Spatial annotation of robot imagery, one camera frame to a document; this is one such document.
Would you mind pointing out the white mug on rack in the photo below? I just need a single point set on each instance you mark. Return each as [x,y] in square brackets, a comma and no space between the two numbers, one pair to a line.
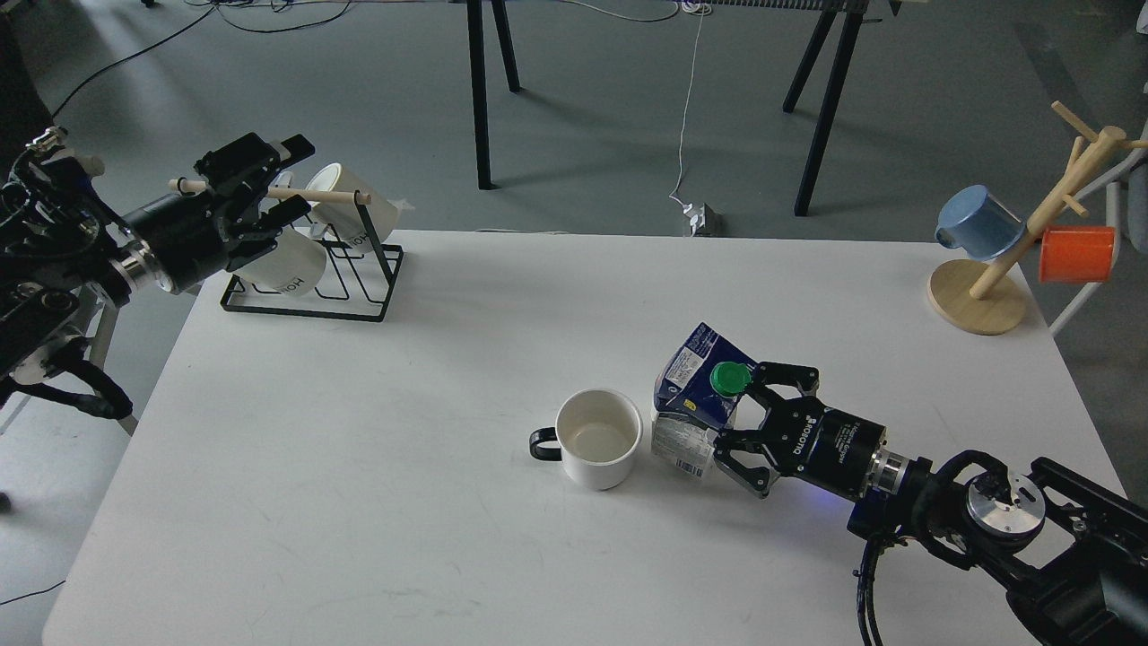
[294,267]
[346,218]

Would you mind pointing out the blue mug on tree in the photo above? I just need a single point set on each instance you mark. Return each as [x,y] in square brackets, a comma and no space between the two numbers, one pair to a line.
[975,221]

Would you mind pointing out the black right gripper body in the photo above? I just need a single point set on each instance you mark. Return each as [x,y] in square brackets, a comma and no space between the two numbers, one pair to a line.
[822,445]

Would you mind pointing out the grey office chair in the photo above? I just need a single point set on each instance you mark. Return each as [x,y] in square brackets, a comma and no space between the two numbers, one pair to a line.
[54,349]

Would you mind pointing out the wooden mug tree stand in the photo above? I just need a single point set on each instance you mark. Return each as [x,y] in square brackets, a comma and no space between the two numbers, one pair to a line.
[979,297]

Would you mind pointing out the black wire mug rack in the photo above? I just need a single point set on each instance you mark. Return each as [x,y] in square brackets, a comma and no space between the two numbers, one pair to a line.
[353,287]

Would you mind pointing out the blue white milk carton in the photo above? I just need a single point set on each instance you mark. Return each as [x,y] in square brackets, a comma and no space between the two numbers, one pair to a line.
[696,396]

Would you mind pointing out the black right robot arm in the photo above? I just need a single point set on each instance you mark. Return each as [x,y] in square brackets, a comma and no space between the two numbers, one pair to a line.
[1069,553]

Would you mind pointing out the orange mug on tree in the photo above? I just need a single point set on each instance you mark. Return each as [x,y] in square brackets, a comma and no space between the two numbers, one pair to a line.
[1077,254]

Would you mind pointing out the white mug black handle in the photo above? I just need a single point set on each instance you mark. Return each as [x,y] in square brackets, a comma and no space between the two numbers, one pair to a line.
[595,437]

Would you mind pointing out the white mug front on rack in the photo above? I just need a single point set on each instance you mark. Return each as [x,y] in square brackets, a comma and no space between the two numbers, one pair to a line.
[294,267]

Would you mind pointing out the black table legs right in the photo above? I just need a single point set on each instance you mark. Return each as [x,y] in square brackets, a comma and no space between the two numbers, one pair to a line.
[853,13]

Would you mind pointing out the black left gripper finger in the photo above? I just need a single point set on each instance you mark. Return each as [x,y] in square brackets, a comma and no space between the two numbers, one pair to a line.
[250,154]
[259,225]

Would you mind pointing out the white mug rear on rack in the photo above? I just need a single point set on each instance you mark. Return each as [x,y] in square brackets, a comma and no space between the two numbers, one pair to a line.
[346,218]

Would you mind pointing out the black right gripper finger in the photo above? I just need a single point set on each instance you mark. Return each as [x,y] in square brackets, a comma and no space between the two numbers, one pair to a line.
[743,455]
[803,378]

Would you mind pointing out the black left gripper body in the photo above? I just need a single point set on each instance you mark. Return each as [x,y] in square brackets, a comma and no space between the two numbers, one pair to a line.
[194,236]

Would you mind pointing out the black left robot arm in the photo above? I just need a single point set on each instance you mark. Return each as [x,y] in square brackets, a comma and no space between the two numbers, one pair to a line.
[60,240]

